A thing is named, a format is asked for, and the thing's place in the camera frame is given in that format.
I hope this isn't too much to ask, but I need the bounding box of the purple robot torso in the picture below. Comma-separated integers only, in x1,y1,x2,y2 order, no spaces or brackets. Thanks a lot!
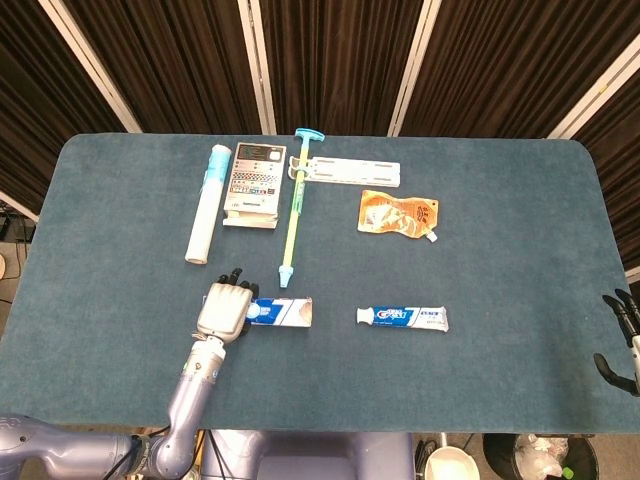
199,429,416,480

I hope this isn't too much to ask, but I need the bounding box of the grey label printer box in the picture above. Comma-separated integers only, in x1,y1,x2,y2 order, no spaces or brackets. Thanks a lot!
222,142,289,230

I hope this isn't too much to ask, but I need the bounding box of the blue white toothpaste box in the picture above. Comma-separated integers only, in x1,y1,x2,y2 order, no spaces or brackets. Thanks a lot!
202,295,314,329

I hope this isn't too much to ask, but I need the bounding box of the white toothbrush package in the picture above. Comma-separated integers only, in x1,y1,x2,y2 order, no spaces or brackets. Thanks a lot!
288,155,402,188

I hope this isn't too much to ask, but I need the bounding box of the dark brown pleated curtain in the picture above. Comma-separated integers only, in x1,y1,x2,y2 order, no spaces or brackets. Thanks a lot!
572,107,640,271
259,0,426,136
399,0,640,140
0,0,129,216
62,0,264,135

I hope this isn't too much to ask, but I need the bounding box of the white bowl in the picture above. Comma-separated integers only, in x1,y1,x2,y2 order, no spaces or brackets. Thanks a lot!
424,446,481,480

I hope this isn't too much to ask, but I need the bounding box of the black equipment box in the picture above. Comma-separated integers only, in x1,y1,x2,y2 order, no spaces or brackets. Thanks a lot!
0,210,37,244

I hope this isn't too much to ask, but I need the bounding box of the green yellow hand pump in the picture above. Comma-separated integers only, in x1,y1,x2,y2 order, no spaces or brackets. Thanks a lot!
278,127,326,290

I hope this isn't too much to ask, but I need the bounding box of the black trash bin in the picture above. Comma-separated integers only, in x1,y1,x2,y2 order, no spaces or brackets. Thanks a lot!
482,432,600,480

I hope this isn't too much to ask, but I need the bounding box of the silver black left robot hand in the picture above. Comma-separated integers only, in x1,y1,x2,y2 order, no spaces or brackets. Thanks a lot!
195,267,260,344

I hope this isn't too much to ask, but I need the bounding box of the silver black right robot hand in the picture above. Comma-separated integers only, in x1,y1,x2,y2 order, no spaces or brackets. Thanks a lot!
593,288,640,397

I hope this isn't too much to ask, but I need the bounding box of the orange spout pouch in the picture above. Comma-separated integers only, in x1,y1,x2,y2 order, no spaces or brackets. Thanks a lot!
356,189,440,245

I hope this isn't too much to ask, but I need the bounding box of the blue white toothpaste tube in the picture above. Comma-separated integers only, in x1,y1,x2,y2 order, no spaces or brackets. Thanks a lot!
355,305,450,333

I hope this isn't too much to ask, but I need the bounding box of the white paper roll blue label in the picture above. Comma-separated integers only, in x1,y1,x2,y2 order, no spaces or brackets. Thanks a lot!
184,144,233,265

